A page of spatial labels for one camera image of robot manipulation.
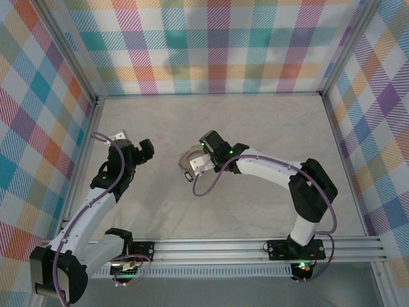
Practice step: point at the key with red tag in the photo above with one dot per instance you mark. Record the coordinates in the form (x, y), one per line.
(186, 175)

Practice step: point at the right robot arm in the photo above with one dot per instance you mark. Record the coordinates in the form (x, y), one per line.
(313, 192)

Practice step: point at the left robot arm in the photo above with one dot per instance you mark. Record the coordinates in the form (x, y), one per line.
(80, 220)

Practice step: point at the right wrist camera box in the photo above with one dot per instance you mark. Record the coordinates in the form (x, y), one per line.
(199, 163)

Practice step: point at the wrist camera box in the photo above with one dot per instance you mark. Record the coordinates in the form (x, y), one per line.
(119, 136)
(199, 163)

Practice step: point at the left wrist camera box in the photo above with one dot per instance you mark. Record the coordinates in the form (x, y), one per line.
(119, 136)

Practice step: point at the aluminium side rail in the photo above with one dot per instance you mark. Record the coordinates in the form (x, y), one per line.
(85, 153)
(338, 144)

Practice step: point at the aluminium back rail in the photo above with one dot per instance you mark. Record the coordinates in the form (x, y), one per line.
(207, 94)

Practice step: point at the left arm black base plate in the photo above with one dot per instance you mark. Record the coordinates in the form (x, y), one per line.
(145, 251)

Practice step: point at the aluminium mounting rail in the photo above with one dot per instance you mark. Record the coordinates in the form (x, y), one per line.
(207, 251)

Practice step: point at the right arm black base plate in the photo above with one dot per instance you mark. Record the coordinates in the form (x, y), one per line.
(278, 249)

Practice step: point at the aluminium frame post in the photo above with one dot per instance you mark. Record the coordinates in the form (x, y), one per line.
(383, 288)
(67, 48)
(346, 48)

